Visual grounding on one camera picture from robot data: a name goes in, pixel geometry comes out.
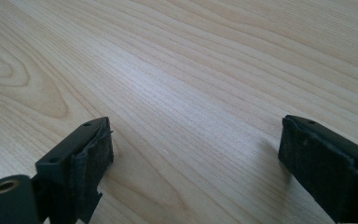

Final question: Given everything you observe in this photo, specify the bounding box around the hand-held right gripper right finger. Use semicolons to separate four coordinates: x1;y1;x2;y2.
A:
278;114;358;224

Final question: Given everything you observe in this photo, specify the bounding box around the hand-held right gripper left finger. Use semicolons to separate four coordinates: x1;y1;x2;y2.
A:
32;116;115;224

